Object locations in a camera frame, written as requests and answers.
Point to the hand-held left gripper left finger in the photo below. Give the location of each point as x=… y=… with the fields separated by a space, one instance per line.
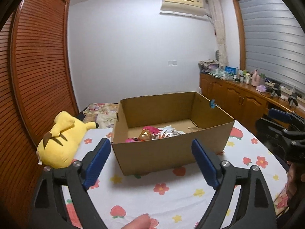
x=97 y=162

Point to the teal foil snack packet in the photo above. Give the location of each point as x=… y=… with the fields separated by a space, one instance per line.
x=212 y=103

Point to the white wall switch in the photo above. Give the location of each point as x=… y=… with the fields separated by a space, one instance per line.
x=172 y=63

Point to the pink bottle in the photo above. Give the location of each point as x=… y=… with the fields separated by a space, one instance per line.
x=255 y=78

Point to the pale patterned curtain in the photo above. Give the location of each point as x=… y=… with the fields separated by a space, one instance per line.
x=219 y=28

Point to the blue box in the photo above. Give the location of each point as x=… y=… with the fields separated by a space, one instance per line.
x=230 y=70

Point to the floral pillow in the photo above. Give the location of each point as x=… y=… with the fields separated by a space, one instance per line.
x=102 y=114

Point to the wooden window frame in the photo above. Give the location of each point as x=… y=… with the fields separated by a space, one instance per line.
x=239 y=28

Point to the grey window blind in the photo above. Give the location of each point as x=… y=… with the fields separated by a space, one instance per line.
x=269 y=40

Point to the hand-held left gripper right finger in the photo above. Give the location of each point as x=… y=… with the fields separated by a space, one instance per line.
x=205 y=164

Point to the white red snack packet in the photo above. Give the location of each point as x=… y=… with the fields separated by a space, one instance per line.
x=171 y=132

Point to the person's right hand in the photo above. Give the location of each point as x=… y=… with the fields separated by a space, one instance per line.
x=293 y=183

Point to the stack of newspapers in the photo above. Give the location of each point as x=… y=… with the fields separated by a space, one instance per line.
x=207 y=65

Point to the small black tripod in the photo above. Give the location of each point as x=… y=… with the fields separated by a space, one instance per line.
x=275 y=90
x=293 y=97

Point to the person's left hand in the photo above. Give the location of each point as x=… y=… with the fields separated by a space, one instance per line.
x=138 y=223

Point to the wooden louvered wardrobe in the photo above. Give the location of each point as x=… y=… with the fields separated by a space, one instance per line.
x=40 y=64

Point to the brown cardboard box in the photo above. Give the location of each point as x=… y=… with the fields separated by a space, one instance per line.
x=154 y=157

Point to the brown snack packet pink ends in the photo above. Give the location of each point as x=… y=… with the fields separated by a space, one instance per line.
x=145 y=135

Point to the purple face mask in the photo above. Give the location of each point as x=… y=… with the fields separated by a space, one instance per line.
x=261 y=88

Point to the cluster of small bottles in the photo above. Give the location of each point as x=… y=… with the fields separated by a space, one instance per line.
x=244 y=76

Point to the wooden sideboard cabinet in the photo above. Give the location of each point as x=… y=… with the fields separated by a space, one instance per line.
x=238 y=97

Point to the floral bed sheet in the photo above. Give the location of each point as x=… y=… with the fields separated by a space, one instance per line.
x=166 y=207

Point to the yellow plush toy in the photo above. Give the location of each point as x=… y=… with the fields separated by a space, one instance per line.
x=59 y=143

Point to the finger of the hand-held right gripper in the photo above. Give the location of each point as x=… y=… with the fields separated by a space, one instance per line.
x=266 y=127
x=280 y=115

